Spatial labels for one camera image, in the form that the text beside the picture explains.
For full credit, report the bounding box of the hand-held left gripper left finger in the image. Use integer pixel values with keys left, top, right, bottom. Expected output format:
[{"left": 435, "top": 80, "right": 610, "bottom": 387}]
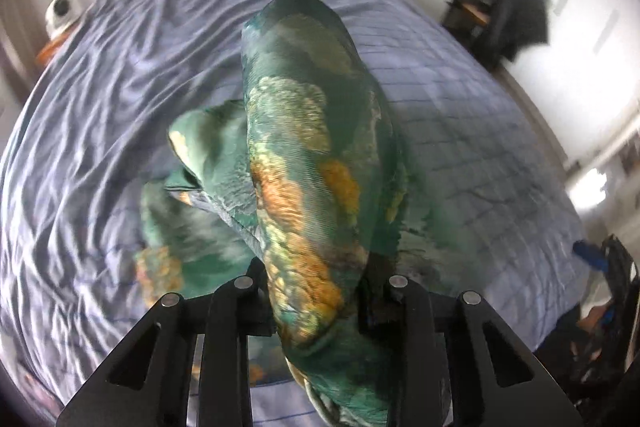
[{"left": 56, "top": 257, "right": 277, "bottom": 427}]

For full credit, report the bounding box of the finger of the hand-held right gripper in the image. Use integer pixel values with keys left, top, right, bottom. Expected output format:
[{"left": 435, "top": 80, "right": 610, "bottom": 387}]
[{"left": 572, "top": 234, "right": 640, "bottom": 308}]

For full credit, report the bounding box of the black jacket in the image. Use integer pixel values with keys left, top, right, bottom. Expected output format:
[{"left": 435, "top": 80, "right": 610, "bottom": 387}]
[{"left": 492, "top": 0, "right": 551, "bottom": 62}]

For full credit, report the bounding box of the white desk fan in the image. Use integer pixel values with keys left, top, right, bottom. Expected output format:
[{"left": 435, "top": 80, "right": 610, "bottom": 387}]
[{"left": 45, "top": 0, "right": 83, "bottom": 35}]

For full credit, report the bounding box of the white wardrobe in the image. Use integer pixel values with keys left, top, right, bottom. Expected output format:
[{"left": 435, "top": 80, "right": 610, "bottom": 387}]
[{"left": 490, "top": 0, "right": 640, "bottom": 158}]

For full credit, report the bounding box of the wooden nightstand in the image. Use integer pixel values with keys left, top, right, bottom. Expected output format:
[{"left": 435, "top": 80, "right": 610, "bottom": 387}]
[{"left": 36, "top": 24, "right": 83, "bottom": 65}]

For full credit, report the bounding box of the green printed jacket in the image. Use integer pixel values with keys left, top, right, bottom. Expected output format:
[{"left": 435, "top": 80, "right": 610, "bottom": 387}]
[{"left": 135, "top": 0, "right": 451, "bottom": 427}]

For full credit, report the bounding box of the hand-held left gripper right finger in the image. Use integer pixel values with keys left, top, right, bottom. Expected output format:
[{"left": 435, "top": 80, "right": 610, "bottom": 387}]
[{"left": 357, "top": 274, "right": 583, "bottom": 427}]

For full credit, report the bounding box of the bed with blue checked sheet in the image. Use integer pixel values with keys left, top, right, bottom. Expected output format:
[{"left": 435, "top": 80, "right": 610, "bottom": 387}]
[{"left": 0, "top": 0, "right": 583, "bottom": 427}]

